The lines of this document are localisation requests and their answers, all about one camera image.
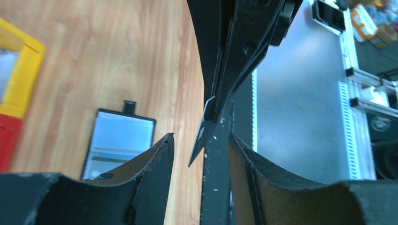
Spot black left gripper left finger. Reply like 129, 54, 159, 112
0, 133, 174, 225

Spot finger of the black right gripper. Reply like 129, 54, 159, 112
187, 0, 236, 99
213, 0, 283, 123

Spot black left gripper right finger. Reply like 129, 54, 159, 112
229, 134, 398, 225

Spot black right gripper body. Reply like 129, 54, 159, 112
270, 0, 303, 46

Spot black card holder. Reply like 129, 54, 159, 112
81, 100, 156, 180

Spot black credit cards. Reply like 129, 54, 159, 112
188, 96, 215, 167

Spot silver patterned cards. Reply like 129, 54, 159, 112
0, 48, 19, 104

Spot red plastic bin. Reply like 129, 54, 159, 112
0, 114, 22, 172

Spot yellow plastic bin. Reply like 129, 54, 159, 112
0, 19, 46, 119

